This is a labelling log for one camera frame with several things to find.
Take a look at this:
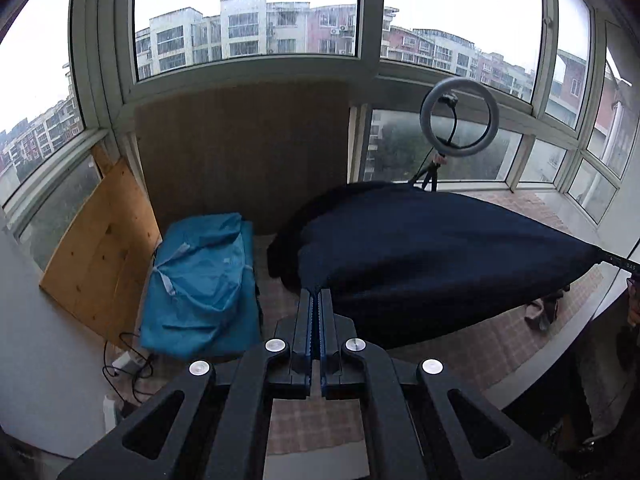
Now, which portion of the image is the navy blue sweatshirt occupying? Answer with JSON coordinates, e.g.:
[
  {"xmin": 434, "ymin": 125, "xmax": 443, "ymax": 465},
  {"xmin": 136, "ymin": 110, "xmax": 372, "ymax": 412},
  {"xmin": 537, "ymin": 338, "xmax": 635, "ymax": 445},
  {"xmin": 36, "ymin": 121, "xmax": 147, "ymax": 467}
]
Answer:
[{"xmin": 267, "ymin": 182, "xmax": 603, "ymax": 349}]

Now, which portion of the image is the person's right hand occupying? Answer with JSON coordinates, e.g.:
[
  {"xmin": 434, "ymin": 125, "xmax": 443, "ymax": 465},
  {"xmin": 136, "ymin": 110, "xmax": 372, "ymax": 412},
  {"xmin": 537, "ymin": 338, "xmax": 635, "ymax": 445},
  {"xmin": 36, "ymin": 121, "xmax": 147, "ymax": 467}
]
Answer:
[{"xmin": 627, "ymin": 278, "xmax": 640, "ymax": 327}]

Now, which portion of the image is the white power strip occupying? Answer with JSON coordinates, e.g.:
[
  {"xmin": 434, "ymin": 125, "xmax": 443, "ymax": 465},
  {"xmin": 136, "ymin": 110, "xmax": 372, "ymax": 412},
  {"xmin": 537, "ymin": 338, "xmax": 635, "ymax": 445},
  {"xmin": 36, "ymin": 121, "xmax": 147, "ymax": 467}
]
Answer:
[{"xmin": 102, "ymin": 394, "xmax": 122, "ymax": 434}]

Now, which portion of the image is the cream knit sweater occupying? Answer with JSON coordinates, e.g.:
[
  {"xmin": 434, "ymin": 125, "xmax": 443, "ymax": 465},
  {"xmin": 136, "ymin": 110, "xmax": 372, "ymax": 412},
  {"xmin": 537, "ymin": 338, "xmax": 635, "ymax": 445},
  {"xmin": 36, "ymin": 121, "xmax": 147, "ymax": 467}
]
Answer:
[{"xmin": 524, "ymin": 299, "xmax": 550, "ymax": 333}]

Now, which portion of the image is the white power adapter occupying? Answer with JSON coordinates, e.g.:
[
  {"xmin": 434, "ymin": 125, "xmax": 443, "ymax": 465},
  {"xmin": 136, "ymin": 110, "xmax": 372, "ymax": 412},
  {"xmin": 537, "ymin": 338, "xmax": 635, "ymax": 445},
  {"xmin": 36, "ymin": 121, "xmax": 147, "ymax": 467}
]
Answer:
[{"xmin": 112, "ymin": 352, "xmax": 144, "ymax": 374}]

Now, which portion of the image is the blue folded garment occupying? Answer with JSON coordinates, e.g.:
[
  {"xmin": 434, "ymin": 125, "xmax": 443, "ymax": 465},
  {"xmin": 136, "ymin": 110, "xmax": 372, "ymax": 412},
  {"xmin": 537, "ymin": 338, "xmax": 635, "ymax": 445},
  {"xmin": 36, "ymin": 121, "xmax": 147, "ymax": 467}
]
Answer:
[{"xmin": 140, "ymin": 212, "xmax": 262, "ymax": 361}]

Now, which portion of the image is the light pine wooden board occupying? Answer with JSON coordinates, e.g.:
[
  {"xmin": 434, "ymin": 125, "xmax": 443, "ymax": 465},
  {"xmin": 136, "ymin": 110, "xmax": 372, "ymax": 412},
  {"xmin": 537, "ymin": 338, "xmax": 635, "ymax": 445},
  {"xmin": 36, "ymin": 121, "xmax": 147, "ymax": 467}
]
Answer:
[{"xmin": 40, "ymin": 158, "xmax": 160, "ymax": 347}]

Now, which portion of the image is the grey wooden board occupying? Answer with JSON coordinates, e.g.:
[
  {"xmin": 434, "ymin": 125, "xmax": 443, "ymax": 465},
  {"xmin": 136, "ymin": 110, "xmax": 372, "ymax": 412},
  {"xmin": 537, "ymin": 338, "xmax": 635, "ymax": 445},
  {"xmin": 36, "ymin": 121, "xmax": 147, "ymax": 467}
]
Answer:
[{"xmin": 134, "ymin": 81, "xmax": 349, "ymax": 234}]

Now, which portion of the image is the white ring light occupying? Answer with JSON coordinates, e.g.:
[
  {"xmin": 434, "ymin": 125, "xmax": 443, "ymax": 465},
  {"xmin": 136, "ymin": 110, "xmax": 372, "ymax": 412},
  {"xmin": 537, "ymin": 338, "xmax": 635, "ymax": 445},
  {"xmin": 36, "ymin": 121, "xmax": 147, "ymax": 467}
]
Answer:
[{"xmin": 418, "ymin": 76, "xmax": 501, "ymax": 158}]

